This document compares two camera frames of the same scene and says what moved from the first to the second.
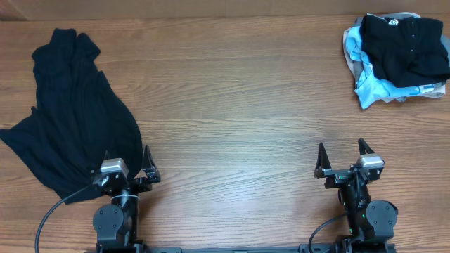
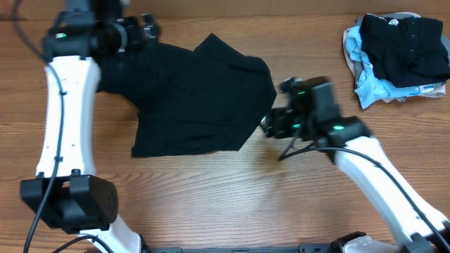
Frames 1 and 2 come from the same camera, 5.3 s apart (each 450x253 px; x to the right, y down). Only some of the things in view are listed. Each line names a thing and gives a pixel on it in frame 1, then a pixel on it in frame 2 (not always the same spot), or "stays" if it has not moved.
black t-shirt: x=79 y=116 -> x=210 y=100
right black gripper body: x=337 y=178 -> x=288 y=124
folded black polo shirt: x=408 y=51 stays
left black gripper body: x=138 y=185 -> x=135 y=40
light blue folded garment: x=370 y=88 stays
